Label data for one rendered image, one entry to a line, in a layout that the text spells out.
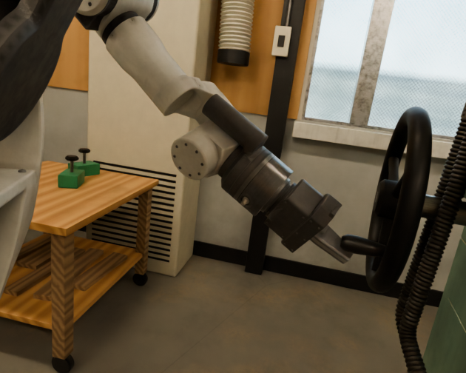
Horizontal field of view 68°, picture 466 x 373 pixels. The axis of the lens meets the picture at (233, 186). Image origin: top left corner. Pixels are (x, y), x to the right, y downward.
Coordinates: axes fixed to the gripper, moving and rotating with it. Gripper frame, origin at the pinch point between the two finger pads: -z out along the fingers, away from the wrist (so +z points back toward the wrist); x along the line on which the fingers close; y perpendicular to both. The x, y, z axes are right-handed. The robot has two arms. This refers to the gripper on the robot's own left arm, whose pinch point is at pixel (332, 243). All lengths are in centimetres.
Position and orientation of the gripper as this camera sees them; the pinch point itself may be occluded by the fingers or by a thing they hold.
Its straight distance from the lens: 52.3
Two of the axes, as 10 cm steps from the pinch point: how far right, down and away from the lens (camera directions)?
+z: -7.5, -6.5, 1.2
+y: 5.8, -5.6, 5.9
